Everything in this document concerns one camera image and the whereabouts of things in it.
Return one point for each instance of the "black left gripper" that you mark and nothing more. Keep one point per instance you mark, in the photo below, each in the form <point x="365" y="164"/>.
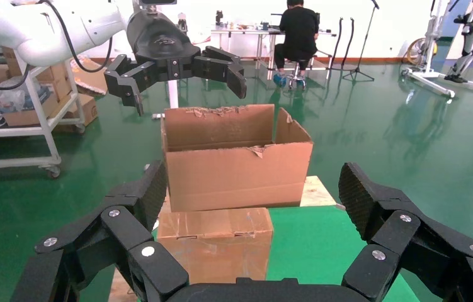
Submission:
<point x="159" y="39"/>

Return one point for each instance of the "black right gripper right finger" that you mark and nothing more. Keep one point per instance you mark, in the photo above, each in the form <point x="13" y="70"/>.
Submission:
<point x="394" y="233"/>

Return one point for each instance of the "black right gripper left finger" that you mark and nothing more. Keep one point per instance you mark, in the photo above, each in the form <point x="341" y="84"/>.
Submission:
<point x="127" y="233"/>

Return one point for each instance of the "small taped cardboard box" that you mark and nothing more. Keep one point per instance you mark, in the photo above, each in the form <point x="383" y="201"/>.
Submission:
<point x="215" y="250"/>

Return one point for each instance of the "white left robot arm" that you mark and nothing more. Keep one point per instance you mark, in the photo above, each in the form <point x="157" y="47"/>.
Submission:
<point x="31" y="25"/>

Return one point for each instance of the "open flap cardboard box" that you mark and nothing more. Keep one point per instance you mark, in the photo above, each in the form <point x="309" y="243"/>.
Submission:
<point x="90" y="79"/>

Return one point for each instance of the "printed cardboard box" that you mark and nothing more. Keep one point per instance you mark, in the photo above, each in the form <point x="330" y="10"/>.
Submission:
<point x="86" y="109"/>

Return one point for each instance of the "large open cardboard carton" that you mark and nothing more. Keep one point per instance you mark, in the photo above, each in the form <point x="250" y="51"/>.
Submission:
<point x="236" y="179"/>

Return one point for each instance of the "flat brown cardboard box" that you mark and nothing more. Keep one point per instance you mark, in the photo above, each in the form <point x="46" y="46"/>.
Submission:
<point x="27" y="116"/>

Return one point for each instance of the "black desktop device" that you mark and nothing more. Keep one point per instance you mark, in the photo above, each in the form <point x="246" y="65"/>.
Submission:
<point x="219" y="17"/>

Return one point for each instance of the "white work table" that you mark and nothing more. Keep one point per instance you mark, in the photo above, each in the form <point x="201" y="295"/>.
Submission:
<point x="244" y="31"/>

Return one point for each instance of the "green cloth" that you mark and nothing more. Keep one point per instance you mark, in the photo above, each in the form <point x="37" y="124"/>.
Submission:
<point x="311" y="246"/>

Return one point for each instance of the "metal swivel stool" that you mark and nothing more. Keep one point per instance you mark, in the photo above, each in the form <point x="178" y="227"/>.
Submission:
<point x="296" y="77"/>

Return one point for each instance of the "person in black clothes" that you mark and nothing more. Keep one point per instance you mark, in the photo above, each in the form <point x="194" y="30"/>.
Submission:
<point x="298" y="29"/>

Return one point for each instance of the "white shelf cart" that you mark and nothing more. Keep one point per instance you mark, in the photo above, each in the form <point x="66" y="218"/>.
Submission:
<point x="44" y="125"/>

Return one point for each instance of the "white rig stand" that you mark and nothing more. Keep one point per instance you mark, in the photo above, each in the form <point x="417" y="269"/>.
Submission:
<point x="428" y="75"/>

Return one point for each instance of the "clear plastic bag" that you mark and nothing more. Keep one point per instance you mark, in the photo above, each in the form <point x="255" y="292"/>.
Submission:
<point x="11" y="98"/>

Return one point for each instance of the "black microphone stand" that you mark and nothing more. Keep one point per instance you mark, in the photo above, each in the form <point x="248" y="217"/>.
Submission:
<point x="357" y="73"/>

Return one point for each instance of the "black bent tube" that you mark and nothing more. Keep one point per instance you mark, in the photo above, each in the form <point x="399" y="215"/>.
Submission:
<point x="350" y="41"/>
<point x="336" y="46"/>

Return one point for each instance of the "grey exoskeleton legs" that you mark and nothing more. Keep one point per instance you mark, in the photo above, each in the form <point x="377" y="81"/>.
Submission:
<point x="467" y="46"/>

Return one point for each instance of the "small white floor bracket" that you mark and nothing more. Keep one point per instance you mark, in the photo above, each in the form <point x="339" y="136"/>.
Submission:
<point x="157" y="116"/>

